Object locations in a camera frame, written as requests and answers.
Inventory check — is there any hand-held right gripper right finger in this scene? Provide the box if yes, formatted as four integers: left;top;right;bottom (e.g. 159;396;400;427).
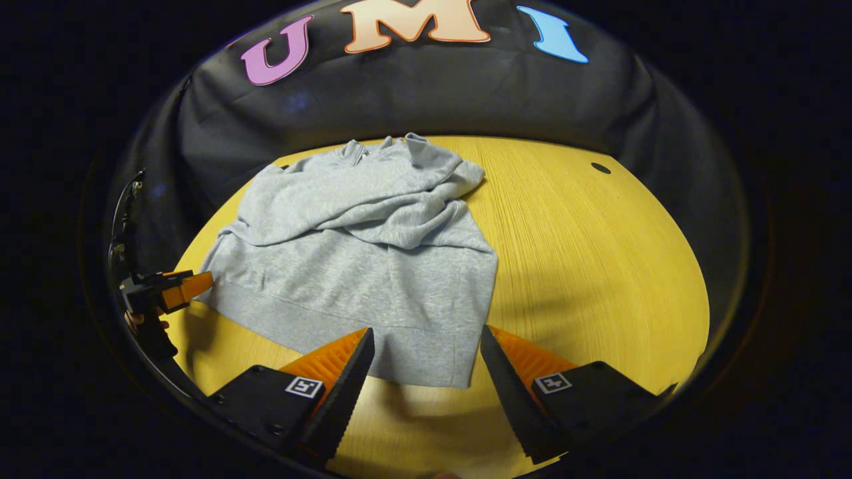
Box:
479;324;678;465

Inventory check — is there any black backdrop cloth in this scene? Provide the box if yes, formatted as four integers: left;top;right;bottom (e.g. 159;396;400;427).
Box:
100;0;753;347

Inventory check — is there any grey sweatshirt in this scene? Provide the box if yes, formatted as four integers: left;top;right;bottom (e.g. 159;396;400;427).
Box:
194;132;500;389

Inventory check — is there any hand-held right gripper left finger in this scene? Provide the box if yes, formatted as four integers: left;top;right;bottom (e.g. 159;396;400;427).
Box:
206;327;376;468

